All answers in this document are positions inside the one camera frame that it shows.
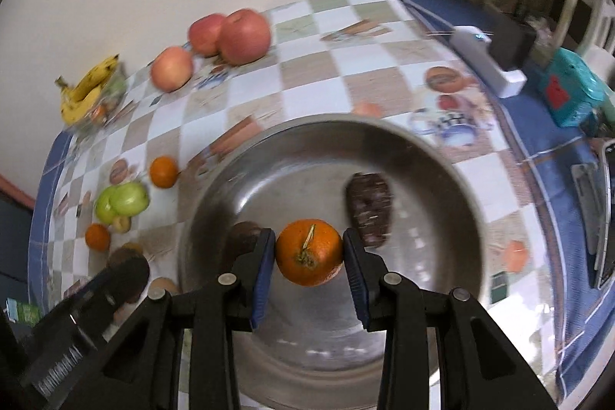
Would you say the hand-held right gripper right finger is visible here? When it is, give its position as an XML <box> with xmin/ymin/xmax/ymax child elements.
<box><xmin>342</xmin><ymin>227</ymin><xmax>558</xmax><ymax>410</ymax></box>

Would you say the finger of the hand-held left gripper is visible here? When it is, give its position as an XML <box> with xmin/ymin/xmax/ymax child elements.
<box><xmin>65</xmin><ymin>256</ymin><xmax>151</xmax><ymax>344</ymax></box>

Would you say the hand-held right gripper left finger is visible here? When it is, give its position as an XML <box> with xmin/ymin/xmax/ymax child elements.
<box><xmin>62</xmin><ymin>227</ymin><xmax>278</xmax><ymax>410</ymax></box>

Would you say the large orange with stem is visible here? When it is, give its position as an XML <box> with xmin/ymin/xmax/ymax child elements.
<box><xmin>275</xmin><ymin>219</ymin><xmax>345</xmax><ymax>287</ymax></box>

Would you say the stainless steel bowl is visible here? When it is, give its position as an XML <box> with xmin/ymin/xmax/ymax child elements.
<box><xmin>178</xmin><ymin>115</ymin><xmax>486</xmax><ymax>410</ymax></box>

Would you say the brown kiwi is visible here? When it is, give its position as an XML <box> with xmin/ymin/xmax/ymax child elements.
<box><xmin>106</xmin><ymin>243</ymin><xmax>145</xmax><ymax>269</ymax></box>

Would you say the light brown fruit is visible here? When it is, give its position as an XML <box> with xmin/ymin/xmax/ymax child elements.
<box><xmin>149</xmin><ymin>278</ymin><xmax>181</xmax><ymax>295</ymax></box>

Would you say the dark brown round fruit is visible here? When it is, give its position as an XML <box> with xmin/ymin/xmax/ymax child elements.
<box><xmin>226</xmin><ymin>221</ymin><xmax>264</xmax><ymax>269</ymax></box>

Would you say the small orange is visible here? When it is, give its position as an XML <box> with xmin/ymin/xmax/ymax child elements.
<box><xmin>149</xmin><ymin>156</ymin><xmax>180</xmax><ymax>189</ymax></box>
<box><xmin>85</xmin><ymin>224</ymin><xmax>112</xmax><ymax>252</ymax></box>

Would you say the green packet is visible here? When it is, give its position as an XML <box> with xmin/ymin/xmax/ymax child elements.
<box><xmin>5</xmin><ymin>300</ymin><xmax>42</xmax><ymax>324</ymax></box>

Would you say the green apple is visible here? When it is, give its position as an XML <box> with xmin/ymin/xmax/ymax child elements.
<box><xmin>110</xmin><ymin>182</ymin><xmax>150</xmax><ymax>216</ymax></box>
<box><xmin>95</xmin><ymin>185</ymin><xmax>118</xmax><ymax>224</ymax></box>

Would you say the clear plastic container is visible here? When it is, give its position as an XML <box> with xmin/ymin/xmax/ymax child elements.
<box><xmin>72</xmin><ymin>69</ymin><xmax>128</xmax><ymax>137</ymax></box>

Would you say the bunch of yellow bananas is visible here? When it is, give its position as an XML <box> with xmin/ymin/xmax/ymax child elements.
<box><xmin>55</xmin><ymin>55</ymin><xmax>120</xmax><ymax>126</ymax></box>

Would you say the checkered printed tablecloth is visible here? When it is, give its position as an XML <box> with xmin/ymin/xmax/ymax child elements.
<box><xmin>28</xmin><ymin>0</ymin><xmax>615</xmax><ymax>410</ymax></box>

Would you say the pale red apple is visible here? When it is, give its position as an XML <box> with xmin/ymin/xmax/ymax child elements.
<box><xmin>150</xmin><ymin>46</ymin><xmax>194</xmax><ymax>93</ymax></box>

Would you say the large red apple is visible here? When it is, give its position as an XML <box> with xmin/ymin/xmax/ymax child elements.
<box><xmin>218</xmin><ymin>9</ymin><xmax>272</xmax><ymax>66</ymax></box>

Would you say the grey metal tool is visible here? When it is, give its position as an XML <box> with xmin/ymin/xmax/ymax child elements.
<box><xmin>571</xmin><ymin>138</ymin><xmax>615</xmax><ymax>290</ymax></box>

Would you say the white power strip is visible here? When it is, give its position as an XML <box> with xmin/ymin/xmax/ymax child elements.
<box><xmin>452</xmin><ymin>26</ymin><xmax>527</xmax><ymax>98</ymax></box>

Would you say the black box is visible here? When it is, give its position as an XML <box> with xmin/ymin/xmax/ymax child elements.
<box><xmin>483</xmin><ymin>4</ymin><xmax>538</xmax><ymax>72</ymax></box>

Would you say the teal box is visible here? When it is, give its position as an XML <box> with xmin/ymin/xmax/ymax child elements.
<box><xmin>538</xmin><ymin>47</ymin><xmax>606</xmax><ymax>127</ymax></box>

